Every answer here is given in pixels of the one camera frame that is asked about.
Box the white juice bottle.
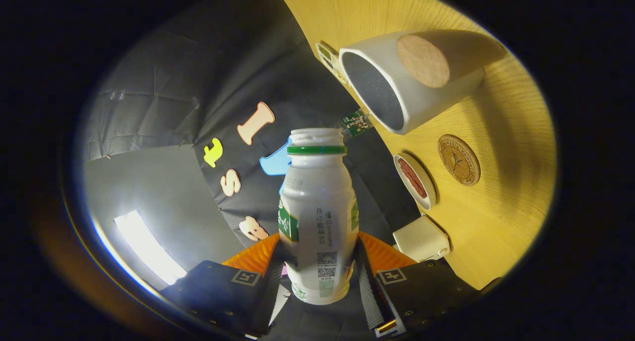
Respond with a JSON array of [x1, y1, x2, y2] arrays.
[[278, 128, 360, 306]]

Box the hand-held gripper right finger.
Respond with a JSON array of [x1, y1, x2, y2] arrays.
[[355, 231, 484, 338]]

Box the ceiling light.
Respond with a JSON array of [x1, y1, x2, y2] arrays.
[[113, 210, 188, 286]]

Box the black backdrop cloth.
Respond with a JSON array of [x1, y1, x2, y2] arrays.
[[82, 0, 422, 252]]

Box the wooden table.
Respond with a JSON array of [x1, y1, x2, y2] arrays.
[[272, 0, 557, 289]]

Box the white cup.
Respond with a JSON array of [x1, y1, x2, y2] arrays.
[[338, 29, 507, 136]]

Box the round cork coaster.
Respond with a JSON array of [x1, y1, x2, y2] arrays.
[[438, 134, 481, 187]]

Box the round white plate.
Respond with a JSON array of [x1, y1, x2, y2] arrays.
[[393, 153, 437, 211]]

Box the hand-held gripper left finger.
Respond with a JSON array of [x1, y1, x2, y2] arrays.
[[159, 233, 286, 338]]

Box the white toaster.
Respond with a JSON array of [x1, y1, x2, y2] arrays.
[[393, 214, 451, 263]]

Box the red meat strips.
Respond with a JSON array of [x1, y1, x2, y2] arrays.
[[398, 158, 427, 199]]

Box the white divided dish with beans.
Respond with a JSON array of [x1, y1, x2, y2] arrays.
[[315, 42, 348, 85]]

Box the clear plastic water bottle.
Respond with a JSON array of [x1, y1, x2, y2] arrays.
[[333, 109, 374, 138]]

